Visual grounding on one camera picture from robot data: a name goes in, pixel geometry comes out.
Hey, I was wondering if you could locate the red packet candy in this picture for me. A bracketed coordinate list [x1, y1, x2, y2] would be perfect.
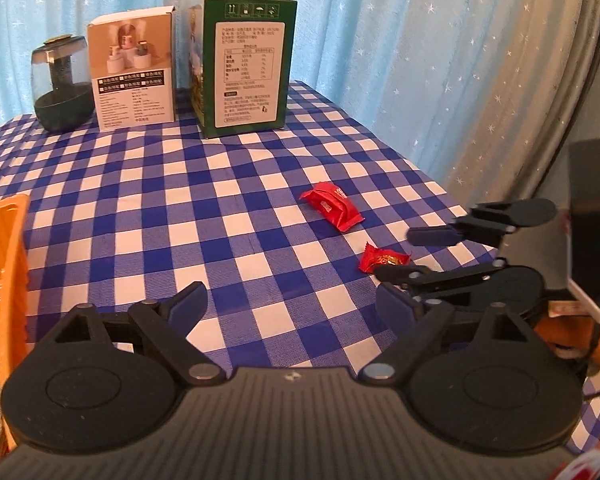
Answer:
[299, 182, 366, 233]

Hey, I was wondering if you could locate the grey star curtain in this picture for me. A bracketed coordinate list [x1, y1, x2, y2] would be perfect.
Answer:
[442, 0, 600, 213]

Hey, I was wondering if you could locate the white product box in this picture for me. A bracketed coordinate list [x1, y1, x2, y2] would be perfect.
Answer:
[87, 6, 177, 132]

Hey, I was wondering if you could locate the red printed white clothing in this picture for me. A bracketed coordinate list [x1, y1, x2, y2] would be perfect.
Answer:
[550, 441, 600, 480]

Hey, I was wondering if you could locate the blue white checkered tablecloth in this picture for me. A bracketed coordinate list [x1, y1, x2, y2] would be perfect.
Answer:
[0, 80, 600, 455]

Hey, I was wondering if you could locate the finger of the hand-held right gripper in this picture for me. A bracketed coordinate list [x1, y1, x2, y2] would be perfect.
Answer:
[374, 257, 509, 298]
[407, 198, 559, 249]

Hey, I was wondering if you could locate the dark green humidifier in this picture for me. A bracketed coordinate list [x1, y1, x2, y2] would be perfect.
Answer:
[30, 34, 96, 135]

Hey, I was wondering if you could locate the person's right hand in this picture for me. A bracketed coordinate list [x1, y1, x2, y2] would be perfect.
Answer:
[532, 302, 600, 362]

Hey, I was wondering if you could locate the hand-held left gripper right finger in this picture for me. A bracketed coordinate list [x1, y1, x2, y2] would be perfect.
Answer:
[358, 283, 537, 381]

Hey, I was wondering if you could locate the orange plastic tray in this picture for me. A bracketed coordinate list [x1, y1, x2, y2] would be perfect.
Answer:
[0, 192, 32, 463]

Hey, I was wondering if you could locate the blue star curtain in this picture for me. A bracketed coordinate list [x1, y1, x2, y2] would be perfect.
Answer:
[0, 0, 546, 186]

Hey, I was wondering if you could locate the green carton box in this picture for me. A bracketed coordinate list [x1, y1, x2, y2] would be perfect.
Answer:
[180, 0, 300, 140]

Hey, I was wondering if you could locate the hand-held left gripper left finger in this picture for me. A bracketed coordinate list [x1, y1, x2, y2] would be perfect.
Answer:
[40, 281, 228, 386]

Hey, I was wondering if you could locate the red gold candy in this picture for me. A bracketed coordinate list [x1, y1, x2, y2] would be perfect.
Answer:
[359, 241, 411, 275]

